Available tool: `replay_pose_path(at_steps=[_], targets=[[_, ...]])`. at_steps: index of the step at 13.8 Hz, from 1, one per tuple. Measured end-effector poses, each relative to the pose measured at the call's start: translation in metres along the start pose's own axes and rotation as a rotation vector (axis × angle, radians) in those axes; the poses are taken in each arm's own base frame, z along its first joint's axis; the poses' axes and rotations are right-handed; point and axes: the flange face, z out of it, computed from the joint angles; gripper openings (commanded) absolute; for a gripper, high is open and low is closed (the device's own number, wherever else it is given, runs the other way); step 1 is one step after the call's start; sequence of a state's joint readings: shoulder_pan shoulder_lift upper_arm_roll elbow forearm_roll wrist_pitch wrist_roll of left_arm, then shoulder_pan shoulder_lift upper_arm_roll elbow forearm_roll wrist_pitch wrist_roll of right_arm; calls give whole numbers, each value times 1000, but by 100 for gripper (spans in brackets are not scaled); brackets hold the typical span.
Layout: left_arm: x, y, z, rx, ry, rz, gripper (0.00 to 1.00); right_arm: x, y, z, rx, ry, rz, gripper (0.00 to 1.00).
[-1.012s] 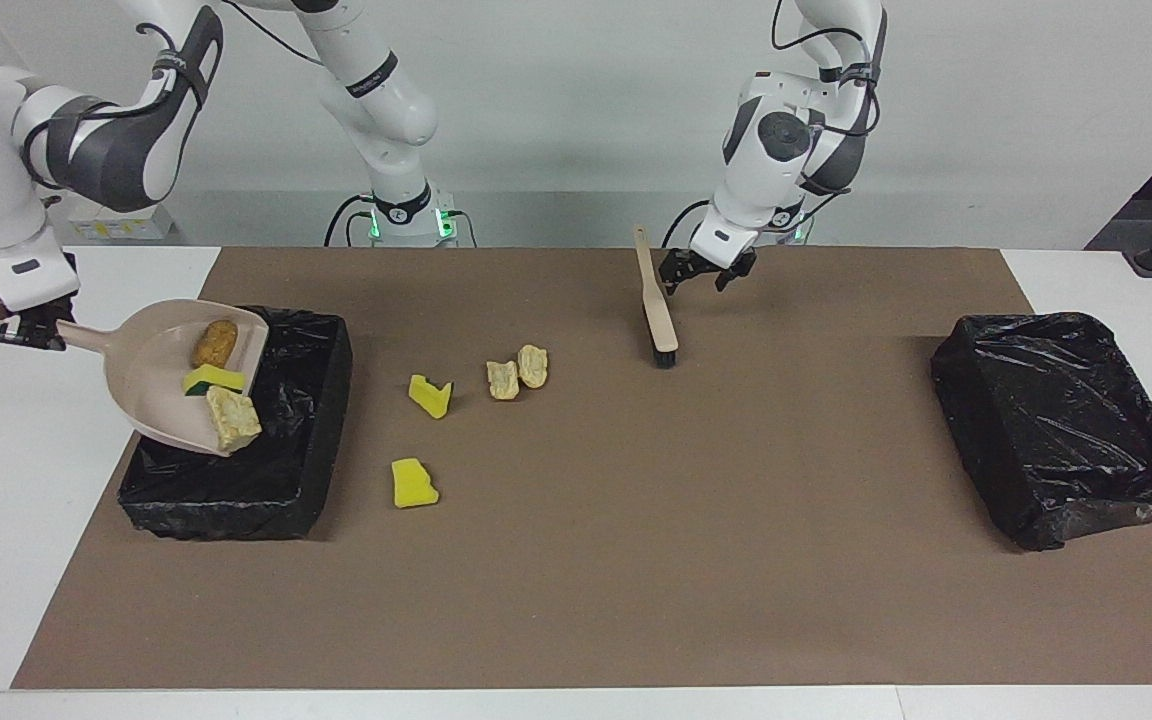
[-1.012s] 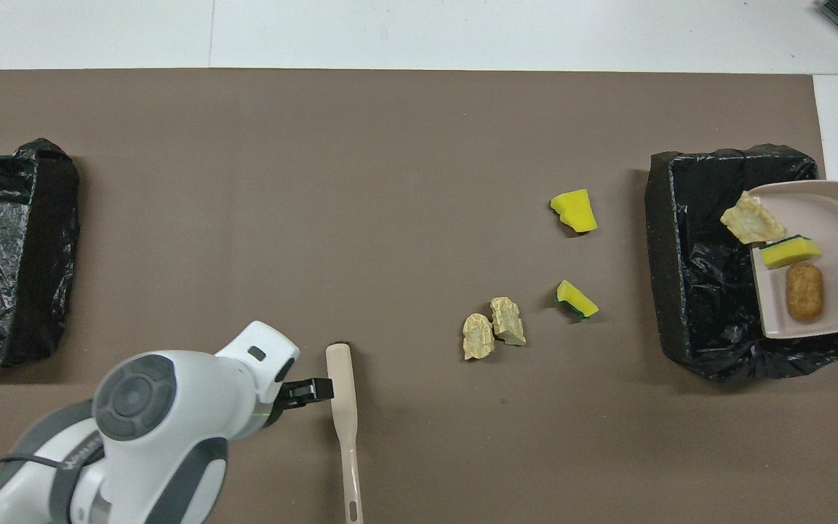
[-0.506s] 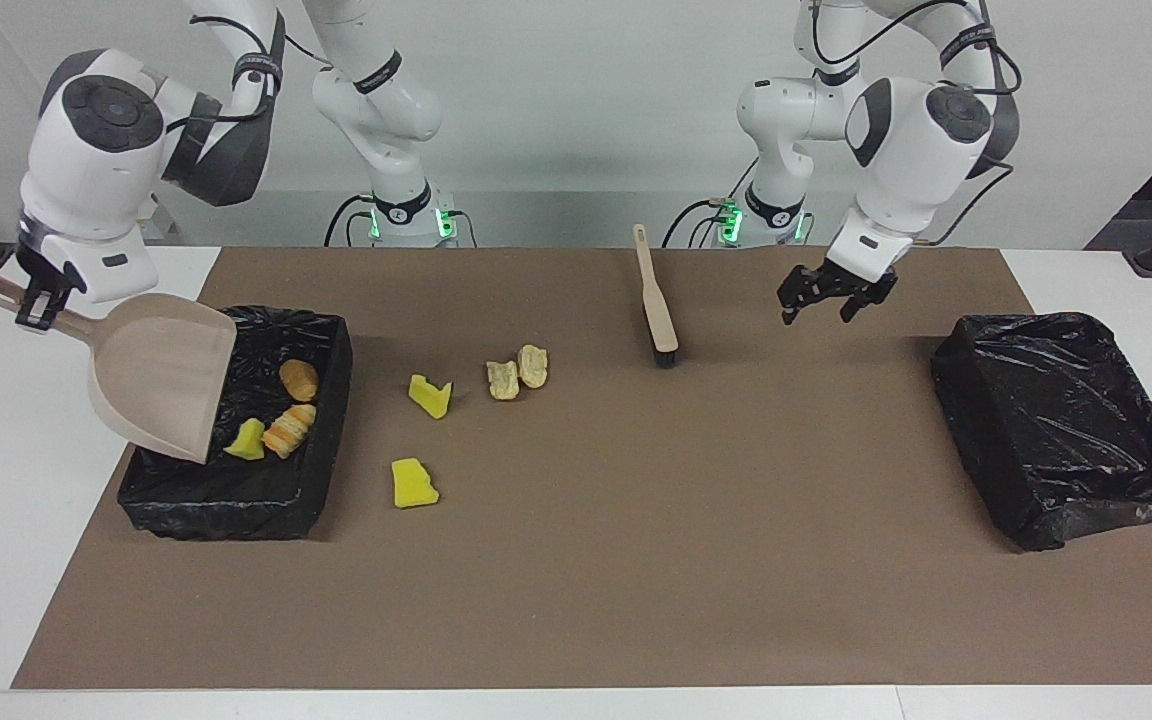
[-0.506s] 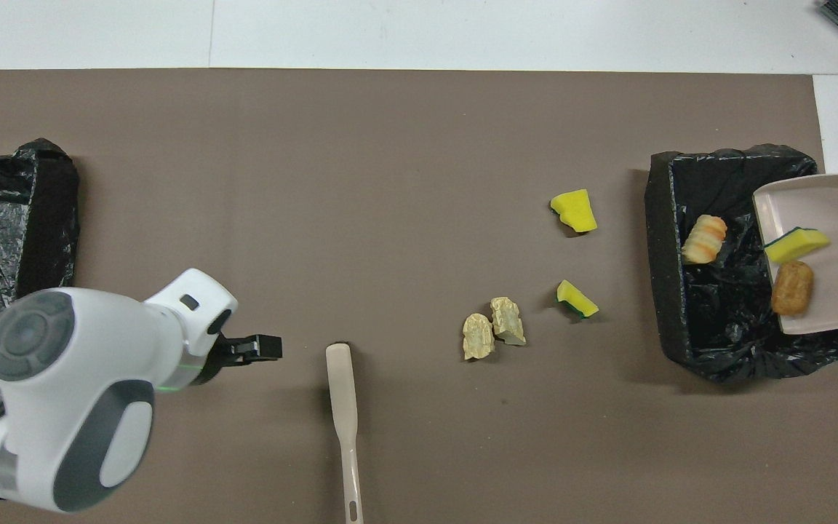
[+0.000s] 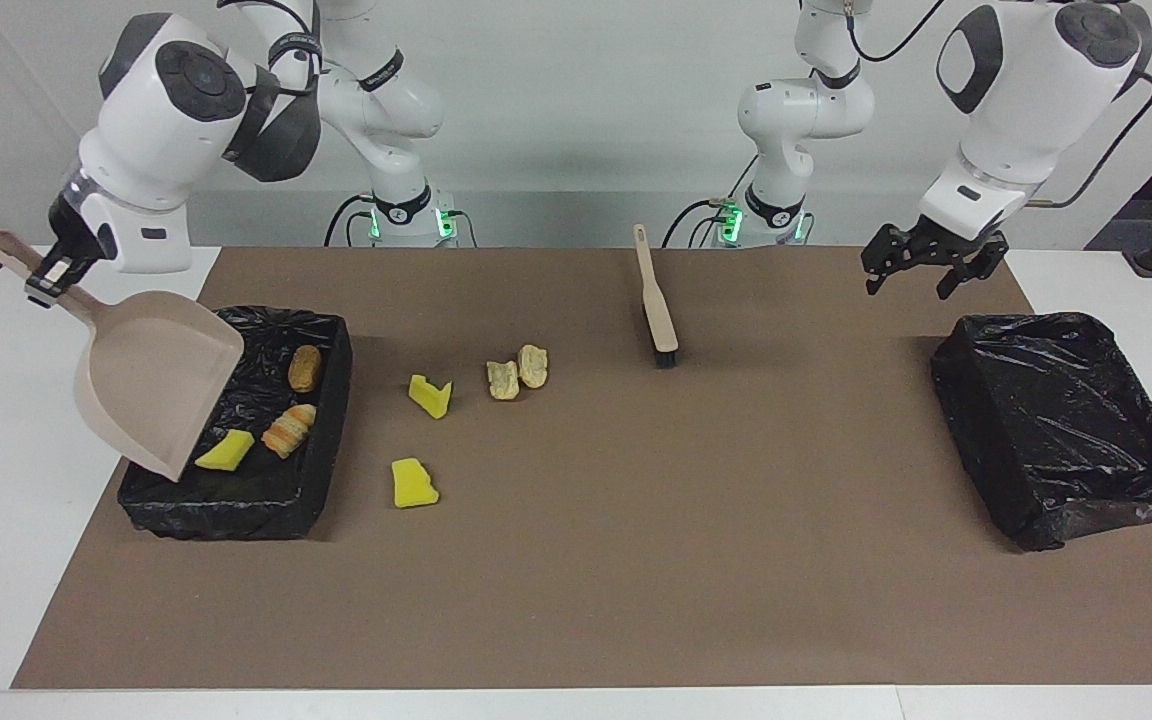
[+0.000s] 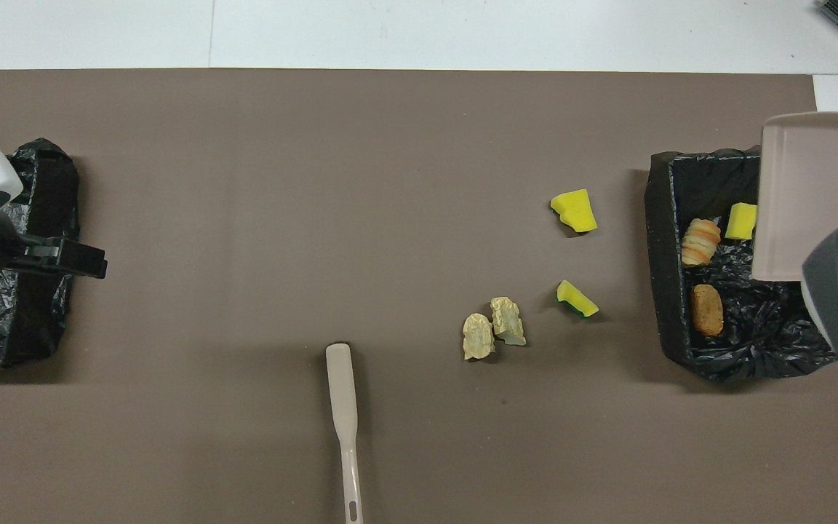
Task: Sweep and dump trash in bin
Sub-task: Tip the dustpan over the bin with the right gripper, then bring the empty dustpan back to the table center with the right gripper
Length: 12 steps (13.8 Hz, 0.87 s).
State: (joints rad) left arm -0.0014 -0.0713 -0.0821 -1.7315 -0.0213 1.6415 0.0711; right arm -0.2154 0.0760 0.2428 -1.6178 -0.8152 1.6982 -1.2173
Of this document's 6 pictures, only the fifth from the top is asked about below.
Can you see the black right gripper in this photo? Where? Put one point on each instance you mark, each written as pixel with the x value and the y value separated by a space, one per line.
pixel 81 232

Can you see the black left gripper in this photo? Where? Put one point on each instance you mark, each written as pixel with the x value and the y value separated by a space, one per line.
pixel 941 245

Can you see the beige plastic dustpan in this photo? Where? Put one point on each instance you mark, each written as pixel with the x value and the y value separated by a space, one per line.
pixel 151 380

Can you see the yellow green sponge wedge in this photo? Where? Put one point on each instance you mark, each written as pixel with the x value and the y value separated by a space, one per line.
pixel 428 398
pixel 226 452

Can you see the brown oval bread roll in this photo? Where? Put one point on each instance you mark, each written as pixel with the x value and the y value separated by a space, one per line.
pixel 304 368

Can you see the striped orange bread piece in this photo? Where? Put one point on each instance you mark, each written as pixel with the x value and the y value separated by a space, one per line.
pixel 289 430

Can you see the beige hand brush black bristles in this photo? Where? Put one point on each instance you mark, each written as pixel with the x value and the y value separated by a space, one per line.
pixel 658 310

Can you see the large yellow sponge chunk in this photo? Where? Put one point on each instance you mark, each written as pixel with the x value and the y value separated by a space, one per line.
pixel 413 485

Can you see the tan rock piece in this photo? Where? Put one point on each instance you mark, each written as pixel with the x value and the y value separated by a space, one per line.
pixel 503 381
pixel 534 366

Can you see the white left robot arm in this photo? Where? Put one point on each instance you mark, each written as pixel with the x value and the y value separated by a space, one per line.
pixel 1016 90

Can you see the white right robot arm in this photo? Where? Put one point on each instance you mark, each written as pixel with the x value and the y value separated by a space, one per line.
pixel 156 120

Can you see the black bag lined bin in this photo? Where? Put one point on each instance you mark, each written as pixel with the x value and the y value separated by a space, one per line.
pixel 266 495
pixel 1056 430

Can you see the brown table mat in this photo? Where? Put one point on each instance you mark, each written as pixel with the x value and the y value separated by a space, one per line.
pixel 636 560

